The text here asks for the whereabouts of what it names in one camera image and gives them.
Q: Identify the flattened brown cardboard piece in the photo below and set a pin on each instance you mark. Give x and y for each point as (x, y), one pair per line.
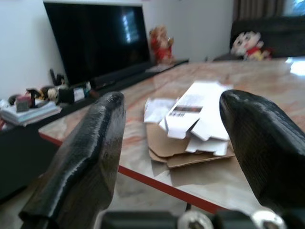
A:
(181, 152)

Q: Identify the brown curtain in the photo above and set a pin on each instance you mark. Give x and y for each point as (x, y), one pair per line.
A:
(257, 8)

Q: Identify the crumpled white paper scrap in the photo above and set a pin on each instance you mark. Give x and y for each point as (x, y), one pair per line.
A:
(157, 109)

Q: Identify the long black tv cabinet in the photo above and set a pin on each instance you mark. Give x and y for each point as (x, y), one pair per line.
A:
(35, 133)

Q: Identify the red and gold figurine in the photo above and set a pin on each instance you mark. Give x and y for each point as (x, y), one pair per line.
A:
(162, 45)

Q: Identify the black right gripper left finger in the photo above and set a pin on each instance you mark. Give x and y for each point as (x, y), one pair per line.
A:
(88, 152)

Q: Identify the dark sofa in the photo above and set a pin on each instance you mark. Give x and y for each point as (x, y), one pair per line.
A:
(269, 38)

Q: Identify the black box with label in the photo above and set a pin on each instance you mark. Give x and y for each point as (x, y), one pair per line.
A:
(71, 94)

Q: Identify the flattened white carton with print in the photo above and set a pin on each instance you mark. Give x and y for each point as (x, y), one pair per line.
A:
(190, 114)

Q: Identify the small grey and pink box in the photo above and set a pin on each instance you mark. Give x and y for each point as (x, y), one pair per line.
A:
(22, 103)

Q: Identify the stack of books and papers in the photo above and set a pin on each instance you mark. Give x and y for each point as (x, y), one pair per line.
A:
(28, 112)

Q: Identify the cartoon boy plush doll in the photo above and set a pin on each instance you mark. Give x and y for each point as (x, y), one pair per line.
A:
(250, 46)

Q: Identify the large black flat television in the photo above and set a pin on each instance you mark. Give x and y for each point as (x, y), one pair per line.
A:
(100, 40)

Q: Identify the small dark figurine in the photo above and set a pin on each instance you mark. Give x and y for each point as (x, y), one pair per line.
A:
(34, 95)

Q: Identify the black soundbar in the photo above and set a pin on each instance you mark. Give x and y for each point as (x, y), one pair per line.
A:
(119, 76)

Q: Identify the marble table with red edge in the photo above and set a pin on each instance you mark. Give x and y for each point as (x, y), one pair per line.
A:
(214, 95)

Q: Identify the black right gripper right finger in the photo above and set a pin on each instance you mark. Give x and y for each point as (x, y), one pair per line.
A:
(264, 143)

